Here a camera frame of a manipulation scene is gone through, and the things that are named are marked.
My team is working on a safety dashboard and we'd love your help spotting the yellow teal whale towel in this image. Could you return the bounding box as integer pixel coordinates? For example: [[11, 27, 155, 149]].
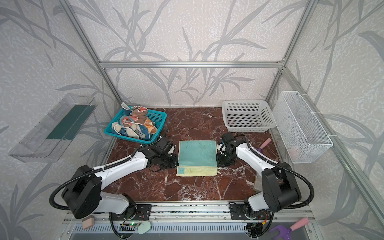
[[177, 141, 218, 177]]

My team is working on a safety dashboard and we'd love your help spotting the teal plastic basket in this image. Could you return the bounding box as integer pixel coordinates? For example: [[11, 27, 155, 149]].
[[104, 103, 167, 145]]

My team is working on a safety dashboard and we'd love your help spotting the white plastic basket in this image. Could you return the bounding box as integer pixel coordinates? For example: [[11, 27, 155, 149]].
[[222, 100, 276, 133]]

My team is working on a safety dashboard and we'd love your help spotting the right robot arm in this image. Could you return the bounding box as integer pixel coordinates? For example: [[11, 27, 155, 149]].
[[217, 133, 315, 214]]

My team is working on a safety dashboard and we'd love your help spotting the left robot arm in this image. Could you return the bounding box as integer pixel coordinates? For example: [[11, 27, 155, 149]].
[[49, 138, 178, 219]]

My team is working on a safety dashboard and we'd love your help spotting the pile of coloured towels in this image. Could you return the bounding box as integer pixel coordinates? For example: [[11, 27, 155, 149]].
[[111, 103, 158, 141]]

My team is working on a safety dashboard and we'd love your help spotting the pale green oval pad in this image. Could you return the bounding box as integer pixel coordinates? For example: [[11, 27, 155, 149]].
[[137, 221, 152, 235]]

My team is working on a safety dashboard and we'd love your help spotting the brown sponge block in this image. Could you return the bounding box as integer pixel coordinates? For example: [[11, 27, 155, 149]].
[[82, 216, 95, 230]]

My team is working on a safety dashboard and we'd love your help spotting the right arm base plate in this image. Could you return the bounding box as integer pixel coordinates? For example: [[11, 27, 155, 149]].
[[228, 202, 271, 222]]

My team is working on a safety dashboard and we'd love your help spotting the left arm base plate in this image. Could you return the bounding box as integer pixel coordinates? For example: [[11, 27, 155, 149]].
[[122, 204, 152, 221]]

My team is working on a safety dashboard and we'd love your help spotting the white wire mesh basket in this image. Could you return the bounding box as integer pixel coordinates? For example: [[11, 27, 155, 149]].
[[273, 91, 333, 164]]

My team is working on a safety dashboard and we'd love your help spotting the clear acrylic wall shelf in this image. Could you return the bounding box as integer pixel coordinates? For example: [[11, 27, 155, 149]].
[[9, 94, 97, 163]]

